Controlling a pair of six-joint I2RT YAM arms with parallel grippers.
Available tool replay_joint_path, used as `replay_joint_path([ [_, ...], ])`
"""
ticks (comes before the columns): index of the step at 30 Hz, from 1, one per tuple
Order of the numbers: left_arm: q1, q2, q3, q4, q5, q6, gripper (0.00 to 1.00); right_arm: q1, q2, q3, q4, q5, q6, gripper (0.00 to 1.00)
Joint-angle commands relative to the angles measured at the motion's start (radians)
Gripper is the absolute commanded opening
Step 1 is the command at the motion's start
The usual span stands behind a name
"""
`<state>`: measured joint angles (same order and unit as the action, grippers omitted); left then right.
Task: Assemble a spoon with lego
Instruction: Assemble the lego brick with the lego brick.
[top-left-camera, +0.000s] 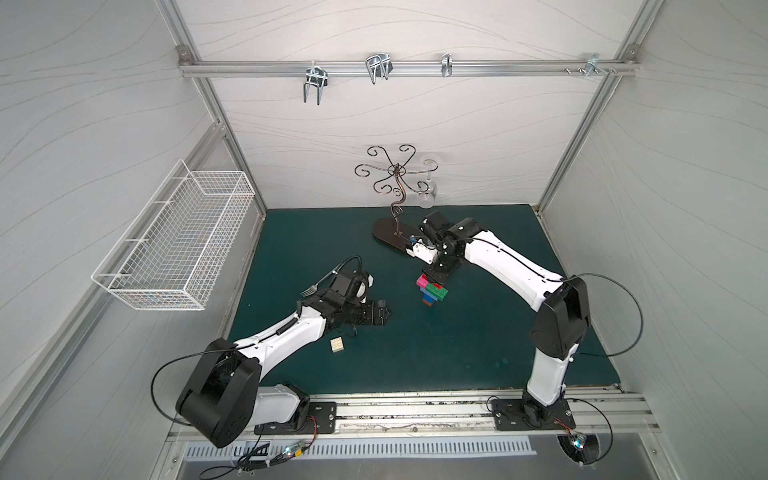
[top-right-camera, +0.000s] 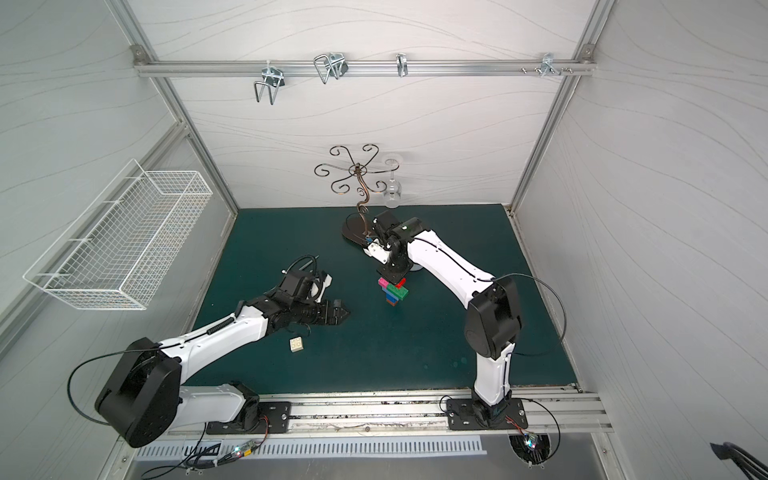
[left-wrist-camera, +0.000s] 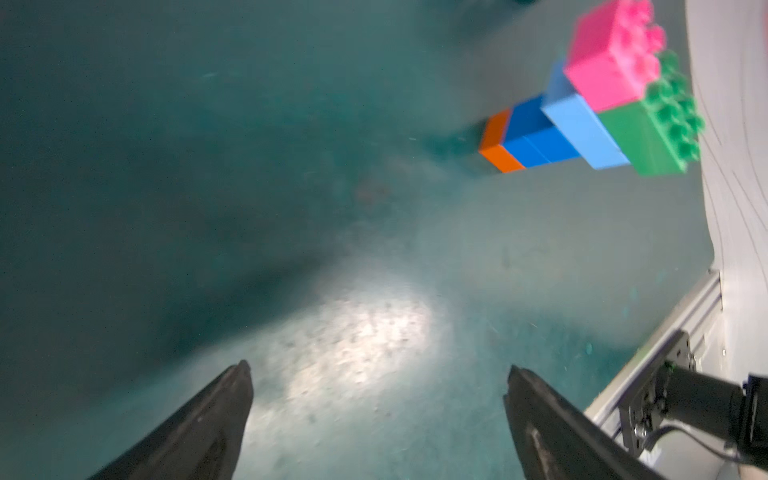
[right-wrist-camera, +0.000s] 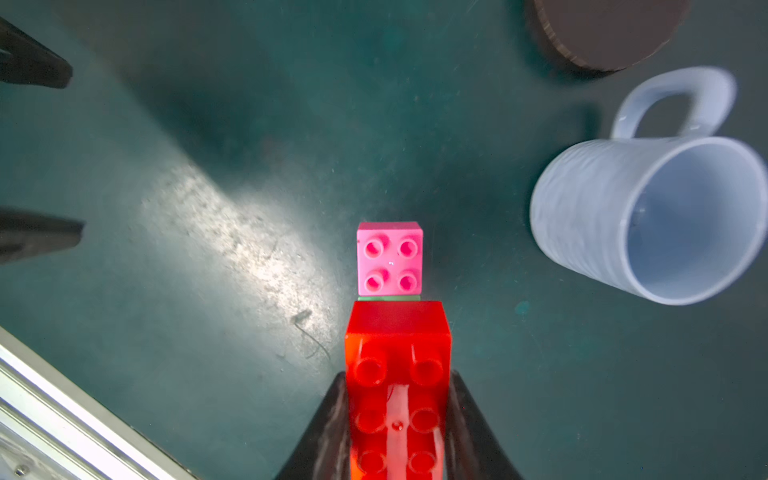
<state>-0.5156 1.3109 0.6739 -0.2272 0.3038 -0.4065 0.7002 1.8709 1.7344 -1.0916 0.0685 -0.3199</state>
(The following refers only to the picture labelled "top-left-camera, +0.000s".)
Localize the green lego brick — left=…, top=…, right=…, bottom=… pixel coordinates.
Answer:
left=424, top=284, right=448, bottom=300

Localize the white vented cable duct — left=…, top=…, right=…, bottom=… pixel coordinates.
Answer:
left=183, top=435, right=537, bottom=462

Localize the metal single hook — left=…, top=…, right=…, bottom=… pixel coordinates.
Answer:
left=441, top=53, right=453, bottom=78

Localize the metal bracket hook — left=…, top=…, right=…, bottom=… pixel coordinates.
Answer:
left=564, top=53, right=618, bottom=78

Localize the bronze scroll cup stand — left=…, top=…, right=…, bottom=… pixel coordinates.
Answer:
left=354, top=144, right=438, bottom=253

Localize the clear wine glass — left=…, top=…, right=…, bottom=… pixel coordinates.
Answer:
left=417, top=158, right=438, bottom=209

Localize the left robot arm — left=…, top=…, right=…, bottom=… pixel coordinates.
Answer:
left=175, top=269, right=391, bottom=448

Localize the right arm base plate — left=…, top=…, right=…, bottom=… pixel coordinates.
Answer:
left=486, top=397, right=576, bottom=432

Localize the aluminium front rail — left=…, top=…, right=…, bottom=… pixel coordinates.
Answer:
left=166, top=389, right=661, bottom=442

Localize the aluminium cross rail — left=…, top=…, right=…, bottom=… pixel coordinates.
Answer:
left=179, top=57, right=641, bottom=79

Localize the white wire basket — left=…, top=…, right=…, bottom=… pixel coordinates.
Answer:
left=91, top=160, right=255, bottom=311

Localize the light blue long lego brick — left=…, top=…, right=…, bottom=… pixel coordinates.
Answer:
left=421, top=288, right=438, bottom=301

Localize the silver fork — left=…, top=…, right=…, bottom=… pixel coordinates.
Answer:
left=300, top=272, right=333, bottom=297

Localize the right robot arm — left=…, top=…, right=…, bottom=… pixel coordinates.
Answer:
left=403, top=212, right=590, bottom=426

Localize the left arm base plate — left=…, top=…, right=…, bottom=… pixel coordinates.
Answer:
left=254, top=401, right=337, bottom=436

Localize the metal double hook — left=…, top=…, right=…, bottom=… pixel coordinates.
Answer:
left=365, top=53, right=393, bottom=85
left=303, top=66, right=329, bottom=105

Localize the cream square lego brick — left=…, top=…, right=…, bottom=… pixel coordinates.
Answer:
left=330, top=337, right=344, bottom=353

